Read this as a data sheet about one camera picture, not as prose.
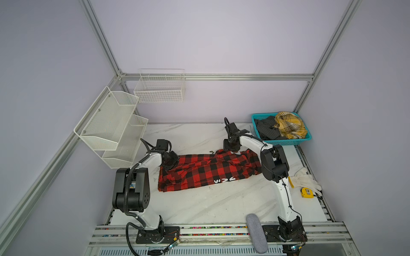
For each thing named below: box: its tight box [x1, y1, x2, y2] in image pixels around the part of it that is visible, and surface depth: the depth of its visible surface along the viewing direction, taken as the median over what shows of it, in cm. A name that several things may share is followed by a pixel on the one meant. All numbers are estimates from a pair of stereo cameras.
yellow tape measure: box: [301, 187, 315, 199], surface depth 87 cm
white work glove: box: [291, 166, 323, 197], surface depth 93 cm
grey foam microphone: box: [246, 213, 269, 254], surface depth 73 cm
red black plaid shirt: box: [158, 148, 263, 192], surface depth 95 cm
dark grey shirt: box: [254, 115, 288, 141], surface depth 106 cm
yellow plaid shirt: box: [273, 111, 308, 140], surface depth 106 cm
